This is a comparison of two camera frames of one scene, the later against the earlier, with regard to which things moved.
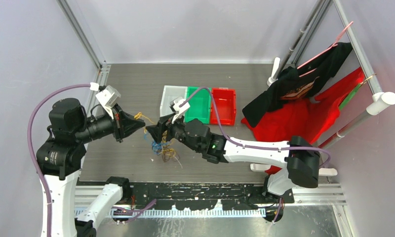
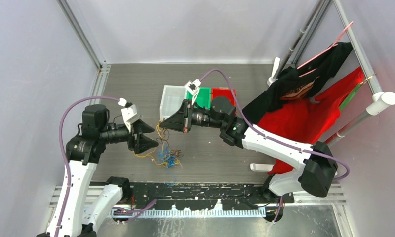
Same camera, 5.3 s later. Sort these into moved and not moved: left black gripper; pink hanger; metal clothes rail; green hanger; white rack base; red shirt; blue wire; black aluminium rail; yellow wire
Moved: left black gripper; blue wire; yellow wire
Not moved: green hanger; metal clothes rail; white rack base; pink hanger; red shirt; black aluminium rail
